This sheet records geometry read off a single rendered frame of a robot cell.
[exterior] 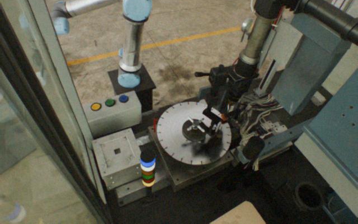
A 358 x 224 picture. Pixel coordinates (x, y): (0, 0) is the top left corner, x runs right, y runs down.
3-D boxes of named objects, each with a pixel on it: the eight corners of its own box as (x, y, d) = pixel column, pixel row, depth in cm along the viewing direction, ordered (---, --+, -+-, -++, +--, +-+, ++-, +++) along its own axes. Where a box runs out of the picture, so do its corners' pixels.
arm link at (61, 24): (68, 10, 101) (43, 10, 99) (63, 22, 94) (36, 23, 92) (72, 25, 107) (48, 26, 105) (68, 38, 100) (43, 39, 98)
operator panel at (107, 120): (90, 139, 115) (84, 122, 104) (86, 123, 121) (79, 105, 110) (142, 122, 125) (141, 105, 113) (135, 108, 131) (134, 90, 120)
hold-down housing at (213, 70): (206, 108, 92) (216, 71, 77) (202, 100, 95) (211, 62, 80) (218, 106, 94) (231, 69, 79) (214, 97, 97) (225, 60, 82)
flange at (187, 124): (201, 144, 95) (202, 141, 94) (177, 134, 98) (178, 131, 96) (210, 125, 102) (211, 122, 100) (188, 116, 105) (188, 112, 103)
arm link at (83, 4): (144, -34, 101) (48, -2, 106) (145, -25, 94) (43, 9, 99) (152, -10, 110) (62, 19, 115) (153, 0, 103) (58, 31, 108)
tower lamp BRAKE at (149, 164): (143, 169, 67) (142, 164, 65) (138, 157, 70) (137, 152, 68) (157, 163, 69) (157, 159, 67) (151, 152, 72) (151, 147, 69)
